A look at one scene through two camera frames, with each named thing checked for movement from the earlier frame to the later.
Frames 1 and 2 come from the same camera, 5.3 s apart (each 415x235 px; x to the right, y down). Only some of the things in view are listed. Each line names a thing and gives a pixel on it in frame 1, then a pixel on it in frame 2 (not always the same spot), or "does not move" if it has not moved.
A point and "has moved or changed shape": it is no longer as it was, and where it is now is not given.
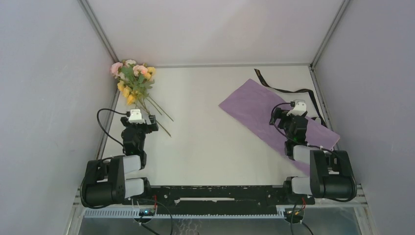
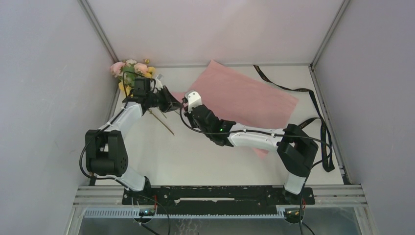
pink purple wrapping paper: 250,108 has moved or changed shape
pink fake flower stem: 130,64 to 141,67
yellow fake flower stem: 133,98 does not move
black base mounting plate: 218,198 does not move
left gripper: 149,128 to 174,105
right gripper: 279,113 to 189,115
